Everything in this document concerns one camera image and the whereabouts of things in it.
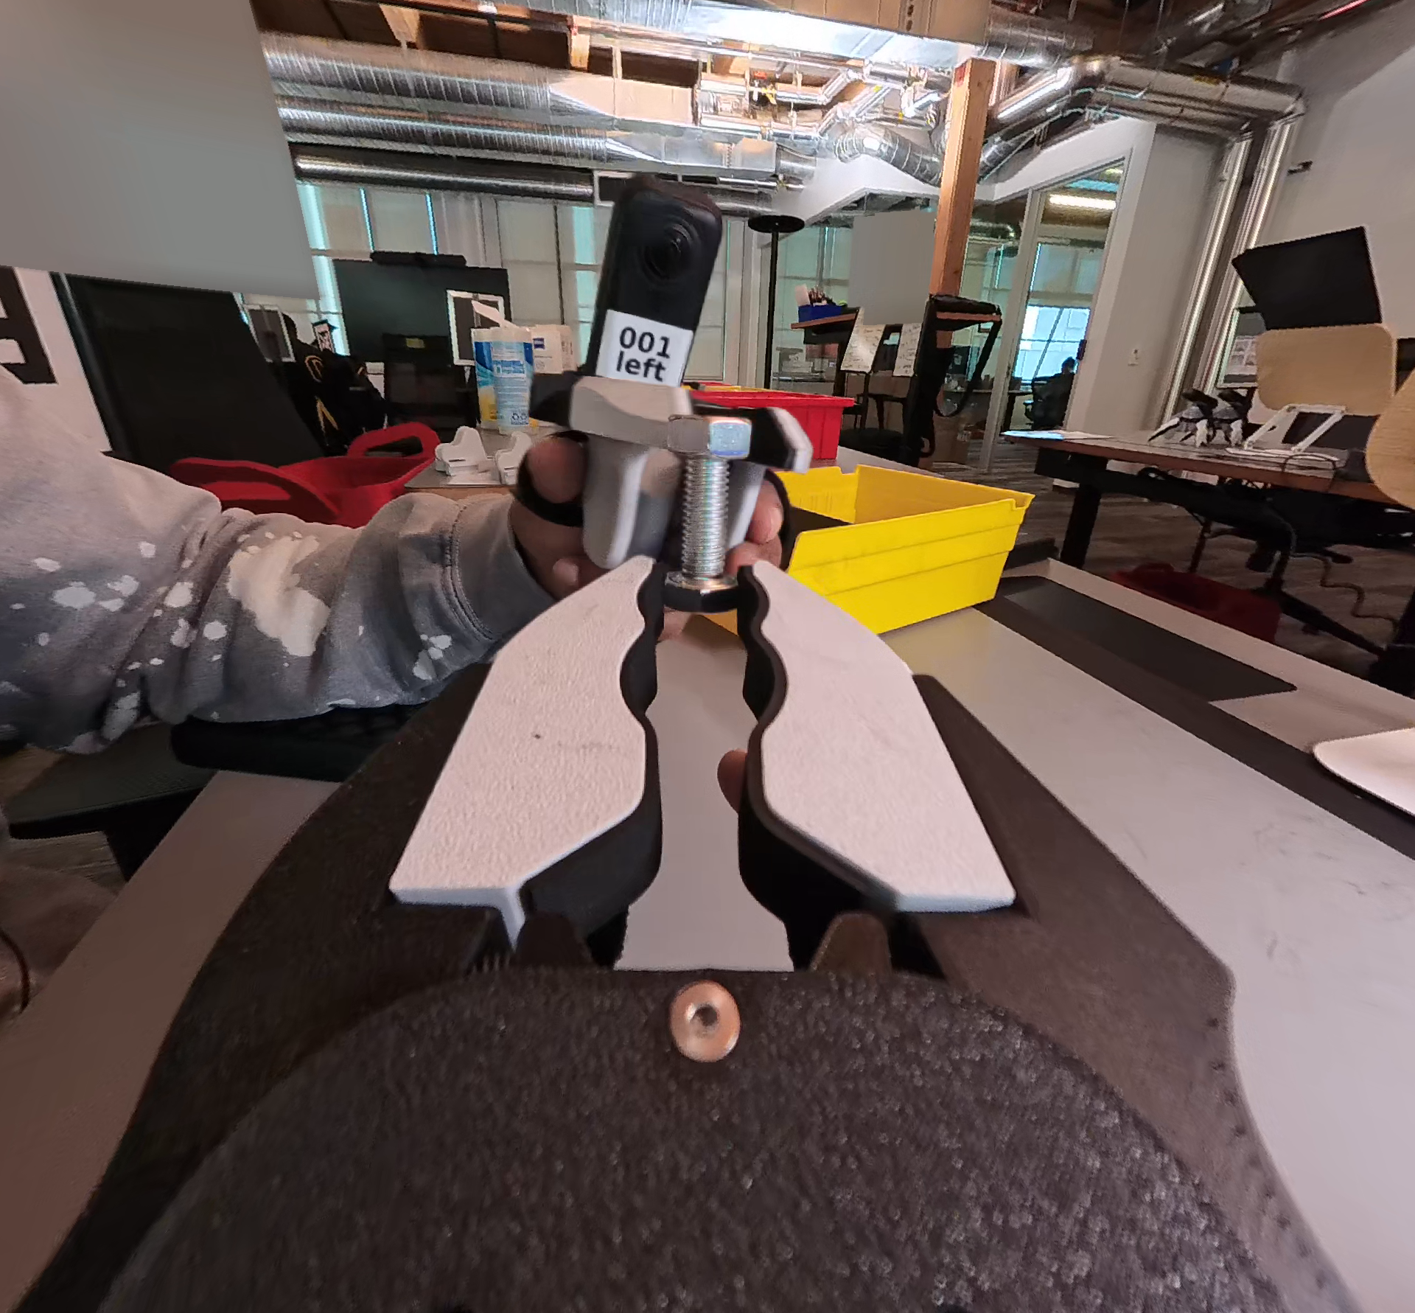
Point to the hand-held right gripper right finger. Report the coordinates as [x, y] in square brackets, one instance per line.
[862, 759]

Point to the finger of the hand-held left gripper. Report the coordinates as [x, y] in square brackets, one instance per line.
[779, 437]
[631, 415]

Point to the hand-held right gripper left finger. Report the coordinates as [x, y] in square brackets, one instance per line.
[541, 749]

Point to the silver bolt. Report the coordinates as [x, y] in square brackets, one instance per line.
[705, 511]

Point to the yellow plastic bin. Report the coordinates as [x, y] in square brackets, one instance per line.
[918, 549]

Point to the person's left forearm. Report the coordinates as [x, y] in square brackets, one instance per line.
[277, 605]

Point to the person's right hand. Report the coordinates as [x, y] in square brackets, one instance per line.
[732, 776]

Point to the person's left hand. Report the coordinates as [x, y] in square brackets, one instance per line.
[552, 555]

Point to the red plastic bin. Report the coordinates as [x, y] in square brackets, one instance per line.
[795, 422]

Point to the small yellow bin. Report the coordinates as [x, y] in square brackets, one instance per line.
[724, 386]

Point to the white cardboard box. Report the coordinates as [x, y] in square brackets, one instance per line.
[552, 351]

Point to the tall wooden desk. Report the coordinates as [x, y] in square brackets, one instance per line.
[824, 319]

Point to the black floor lamp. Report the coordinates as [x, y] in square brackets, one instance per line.
[777, 224]

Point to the blue white wipes canister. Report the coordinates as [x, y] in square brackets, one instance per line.
[504, 384]

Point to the white framed tablet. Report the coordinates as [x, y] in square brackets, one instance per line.
[478, 324]

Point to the wooden edged side table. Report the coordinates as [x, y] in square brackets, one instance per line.
[442, 484]

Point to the large black monitor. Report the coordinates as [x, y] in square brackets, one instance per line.
[387, 307]

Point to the black jacket gold print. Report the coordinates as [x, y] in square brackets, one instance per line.
[331, 395]

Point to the red tote bag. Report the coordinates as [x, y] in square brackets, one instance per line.
[331, 489]

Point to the wooden top desk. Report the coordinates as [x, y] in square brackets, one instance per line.
[1105, 446]

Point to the dark red bag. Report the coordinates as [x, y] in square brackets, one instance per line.
[1194, 599]

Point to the small black white gripper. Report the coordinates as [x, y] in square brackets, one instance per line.
[1229, 415]
[1185, 418]

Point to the person's torso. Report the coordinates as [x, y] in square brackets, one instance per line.
[38, 318]

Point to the wooden post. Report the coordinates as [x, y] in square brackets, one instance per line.
[962, 185]

